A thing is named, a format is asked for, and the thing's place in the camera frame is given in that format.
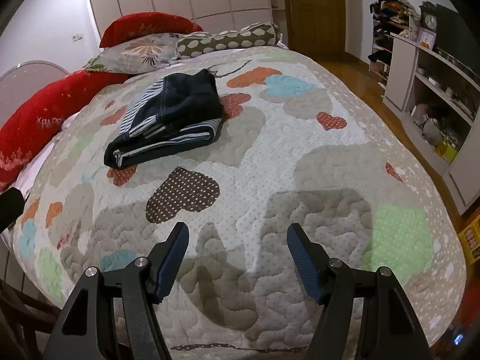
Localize dark wooden chair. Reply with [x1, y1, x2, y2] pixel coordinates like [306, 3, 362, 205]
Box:
[0, 277, 61, 360]

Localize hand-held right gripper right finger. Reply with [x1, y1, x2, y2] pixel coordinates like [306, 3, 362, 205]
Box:
[287, 223, 432, 360]

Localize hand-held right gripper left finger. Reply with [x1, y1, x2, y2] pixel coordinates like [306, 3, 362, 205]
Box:
[48, 222, 190, 360]

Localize white bed sheet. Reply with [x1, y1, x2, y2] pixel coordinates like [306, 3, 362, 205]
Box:
[15, 120, 72, 196]

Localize navy striped pants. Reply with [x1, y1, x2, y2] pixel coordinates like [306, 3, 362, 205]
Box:
[103, 69, 223, 169]

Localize yellow box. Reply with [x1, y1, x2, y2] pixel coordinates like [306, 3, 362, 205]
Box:
[457, 217, 480, 263]

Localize dark round clock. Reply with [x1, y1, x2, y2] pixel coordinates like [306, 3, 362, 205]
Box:
[420, 4, 439, 31]

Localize white shelf unit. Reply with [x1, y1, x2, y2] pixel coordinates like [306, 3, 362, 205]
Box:
[382, 32, 480, 214]

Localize cluttered storage rack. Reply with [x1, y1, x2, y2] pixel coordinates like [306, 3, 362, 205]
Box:
[369, 0, 421, 83]

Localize wooden door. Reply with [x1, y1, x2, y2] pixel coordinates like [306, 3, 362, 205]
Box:
[283, 0, 346, 55]

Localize red embroidered pillow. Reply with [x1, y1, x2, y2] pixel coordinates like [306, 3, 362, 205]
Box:
[99, 12, 205, 49]

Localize heart patterned quilt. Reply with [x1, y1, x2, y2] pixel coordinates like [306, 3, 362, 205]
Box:
[11, 47, 469, 357]

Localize olive cloud print bolster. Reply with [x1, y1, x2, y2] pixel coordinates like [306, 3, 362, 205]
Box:
[176, 22, 282, 61]

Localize small purple clock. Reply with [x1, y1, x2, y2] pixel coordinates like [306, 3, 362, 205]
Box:
[416, 28, 436, 49]

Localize curved pale headboard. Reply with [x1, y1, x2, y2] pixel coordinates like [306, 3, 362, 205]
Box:
[0, 60, 70, 128]

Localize long red pillow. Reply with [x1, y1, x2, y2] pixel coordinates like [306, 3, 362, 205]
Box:
[0, 70, 130, 192]

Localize floral beige pillow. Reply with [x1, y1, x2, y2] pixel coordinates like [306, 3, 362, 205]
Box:
[83, 33, 188, 75]

